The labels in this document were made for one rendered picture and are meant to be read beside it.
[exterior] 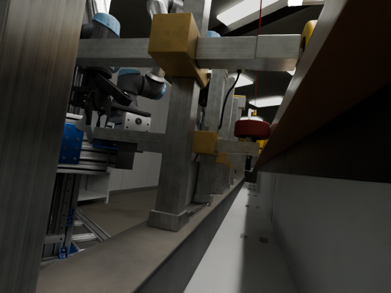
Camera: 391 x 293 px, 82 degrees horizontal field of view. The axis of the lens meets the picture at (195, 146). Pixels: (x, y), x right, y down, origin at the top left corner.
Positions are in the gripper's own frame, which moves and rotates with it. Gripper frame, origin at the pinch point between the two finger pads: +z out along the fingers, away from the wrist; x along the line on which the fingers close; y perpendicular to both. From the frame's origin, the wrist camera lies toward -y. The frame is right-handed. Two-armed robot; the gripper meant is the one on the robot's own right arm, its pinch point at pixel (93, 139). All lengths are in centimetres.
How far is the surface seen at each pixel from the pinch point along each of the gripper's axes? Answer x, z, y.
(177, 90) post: 22.7, -7.6, -31.0
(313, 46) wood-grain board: 38, -6, -46
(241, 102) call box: -77, -36, -33
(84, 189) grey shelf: -263, 68, 212
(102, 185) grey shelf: -266, 58, 183
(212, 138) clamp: 5.0, -3.1, -33.7
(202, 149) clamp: 5.0, -0.5, -31.8
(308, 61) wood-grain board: 36, -6, -46
